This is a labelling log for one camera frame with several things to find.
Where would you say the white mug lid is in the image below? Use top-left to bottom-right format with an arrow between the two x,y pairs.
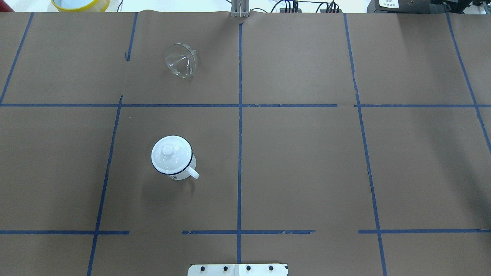
151,135 -> 193,176

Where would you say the white enamel mug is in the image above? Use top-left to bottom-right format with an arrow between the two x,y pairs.
152,135 -> 200,181

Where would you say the grey label printer box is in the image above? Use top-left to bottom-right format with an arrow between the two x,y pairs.
366,0 -> 431,14

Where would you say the yellow rimmed blue bowl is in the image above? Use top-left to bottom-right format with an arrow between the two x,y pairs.
51,0 -> 111,12

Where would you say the aluminium frame post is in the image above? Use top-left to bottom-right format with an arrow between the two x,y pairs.
228,0 -> 250,18

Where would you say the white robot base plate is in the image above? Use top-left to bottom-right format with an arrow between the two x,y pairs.
187,263 -> 289,276

